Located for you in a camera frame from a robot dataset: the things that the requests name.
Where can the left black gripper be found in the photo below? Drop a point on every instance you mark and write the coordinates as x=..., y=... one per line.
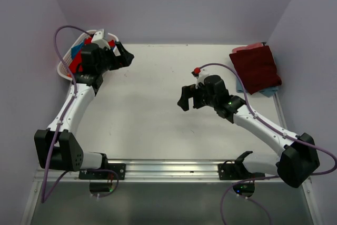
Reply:
x=124, y=60

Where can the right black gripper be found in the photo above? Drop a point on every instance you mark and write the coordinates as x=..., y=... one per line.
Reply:
x=190, y=91

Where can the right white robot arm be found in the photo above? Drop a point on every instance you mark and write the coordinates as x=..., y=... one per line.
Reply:
x=294, y=157

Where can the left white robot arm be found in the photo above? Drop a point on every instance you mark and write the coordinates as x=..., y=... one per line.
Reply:
x=57, y=147

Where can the white plastic laundry basket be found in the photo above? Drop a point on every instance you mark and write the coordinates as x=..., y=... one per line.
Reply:
x=67, y=58

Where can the folded maroon t shirt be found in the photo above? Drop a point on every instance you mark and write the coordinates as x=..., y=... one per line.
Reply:
x=256, y=68

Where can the folded light blue t shirt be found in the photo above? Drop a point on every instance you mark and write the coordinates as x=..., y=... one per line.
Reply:
x=268, y=92

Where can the folded pink t shirt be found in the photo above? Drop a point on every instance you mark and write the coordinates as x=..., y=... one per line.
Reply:
x=248, y=47

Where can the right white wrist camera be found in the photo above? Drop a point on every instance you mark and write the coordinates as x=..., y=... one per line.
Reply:
x=200, y=74

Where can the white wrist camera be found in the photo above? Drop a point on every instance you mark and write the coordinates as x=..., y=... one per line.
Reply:
x=200, y=74
x=100, y=39

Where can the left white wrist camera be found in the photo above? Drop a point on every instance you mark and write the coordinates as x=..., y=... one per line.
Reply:
x=100, y=39

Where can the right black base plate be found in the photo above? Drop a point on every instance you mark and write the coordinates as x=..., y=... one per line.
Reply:
x=233, y=170

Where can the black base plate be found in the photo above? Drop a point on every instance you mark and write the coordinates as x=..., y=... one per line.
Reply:
x=105, y=172
x=233, y=170

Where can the aluminium mounting rail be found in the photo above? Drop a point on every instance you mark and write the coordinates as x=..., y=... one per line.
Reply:
x=173, y=170

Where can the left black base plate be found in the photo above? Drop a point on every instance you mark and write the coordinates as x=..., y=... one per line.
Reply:
x=105, y=172

